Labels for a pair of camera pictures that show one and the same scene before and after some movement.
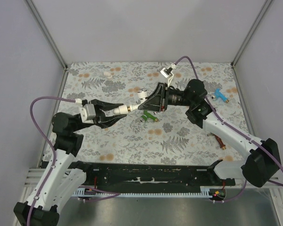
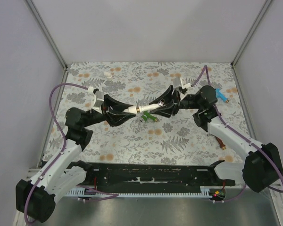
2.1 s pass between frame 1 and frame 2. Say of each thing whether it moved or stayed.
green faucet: stayed
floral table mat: stayed
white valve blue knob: moved
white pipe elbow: stayed
